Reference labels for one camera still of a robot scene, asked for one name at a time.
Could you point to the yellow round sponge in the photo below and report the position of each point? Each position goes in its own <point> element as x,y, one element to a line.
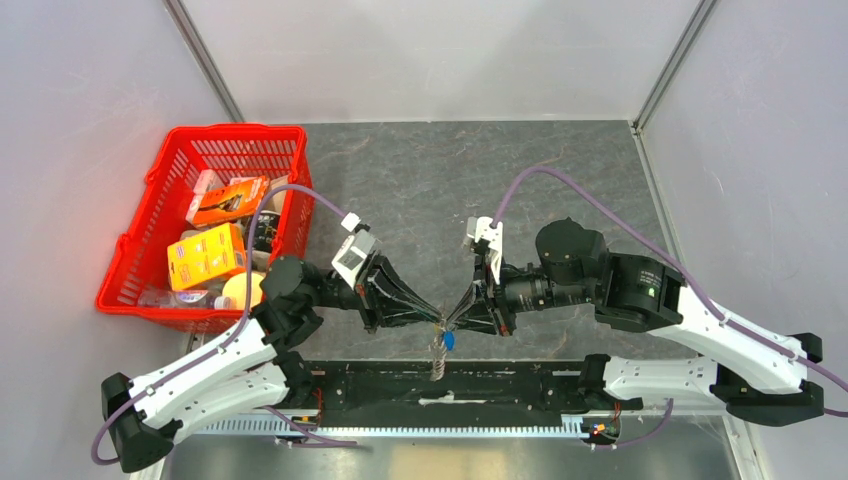
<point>244,290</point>

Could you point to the yellow orange box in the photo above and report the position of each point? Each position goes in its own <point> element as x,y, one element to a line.
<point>211,255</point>

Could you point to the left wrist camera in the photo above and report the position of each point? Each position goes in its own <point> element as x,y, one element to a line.
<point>351,257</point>

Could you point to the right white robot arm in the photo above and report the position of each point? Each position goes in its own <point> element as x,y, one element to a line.
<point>759,376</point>

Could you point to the aluminium rail frame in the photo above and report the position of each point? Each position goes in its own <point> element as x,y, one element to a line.
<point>666,439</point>

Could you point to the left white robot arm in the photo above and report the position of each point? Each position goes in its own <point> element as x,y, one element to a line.
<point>254,363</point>

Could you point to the clear plastic bottle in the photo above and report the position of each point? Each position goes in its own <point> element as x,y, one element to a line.
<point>187,299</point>

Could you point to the dark jar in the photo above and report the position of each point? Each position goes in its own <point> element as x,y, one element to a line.
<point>266,231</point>

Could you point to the red plastic basket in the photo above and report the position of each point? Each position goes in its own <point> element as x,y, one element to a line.
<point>194,160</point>

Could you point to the blue key tag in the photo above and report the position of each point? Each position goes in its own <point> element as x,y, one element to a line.
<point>448,340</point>

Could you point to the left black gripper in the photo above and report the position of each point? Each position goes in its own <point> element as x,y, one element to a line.
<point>410,306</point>

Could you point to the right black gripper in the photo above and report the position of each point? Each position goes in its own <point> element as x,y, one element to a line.
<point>483,289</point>

